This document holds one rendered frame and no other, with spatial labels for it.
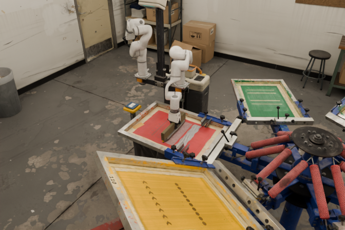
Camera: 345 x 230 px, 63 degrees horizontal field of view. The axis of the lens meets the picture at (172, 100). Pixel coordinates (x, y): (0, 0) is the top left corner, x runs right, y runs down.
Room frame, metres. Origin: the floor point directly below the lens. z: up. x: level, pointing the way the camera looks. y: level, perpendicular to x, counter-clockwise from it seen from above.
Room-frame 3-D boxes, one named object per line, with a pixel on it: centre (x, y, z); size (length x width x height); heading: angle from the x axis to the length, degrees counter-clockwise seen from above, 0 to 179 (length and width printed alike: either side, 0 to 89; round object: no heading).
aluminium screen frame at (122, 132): (1.92, -0.02, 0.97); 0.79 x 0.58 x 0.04; 58
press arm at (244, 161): (1.69, -0.39, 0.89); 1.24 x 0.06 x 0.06; 58
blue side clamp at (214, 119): (2.03, -0.37, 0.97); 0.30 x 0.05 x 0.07; 58
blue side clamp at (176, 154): (1.56, -0.07, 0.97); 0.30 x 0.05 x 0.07; 58
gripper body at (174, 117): (1.93, -0.01, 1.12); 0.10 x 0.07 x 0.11; 58
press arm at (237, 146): (1.63, -0.49, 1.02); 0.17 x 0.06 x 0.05; 58
